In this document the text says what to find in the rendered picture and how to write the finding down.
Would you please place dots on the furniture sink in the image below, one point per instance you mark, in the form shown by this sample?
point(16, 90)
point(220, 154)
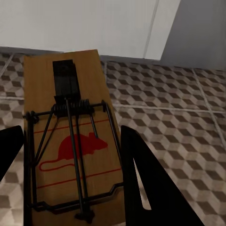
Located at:
point(119, 28)

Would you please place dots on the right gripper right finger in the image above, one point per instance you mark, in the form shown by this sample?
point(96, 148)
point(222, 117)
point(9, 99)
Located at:
point(169, 206)

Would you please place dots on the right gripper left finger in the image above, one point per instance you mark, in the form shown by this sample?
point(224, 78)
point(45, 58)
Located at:
point(11, 141)

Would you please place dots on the mousetrap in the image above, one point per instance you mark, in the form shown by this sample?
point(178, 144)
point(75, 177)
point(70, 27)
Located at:
point(72, 143)

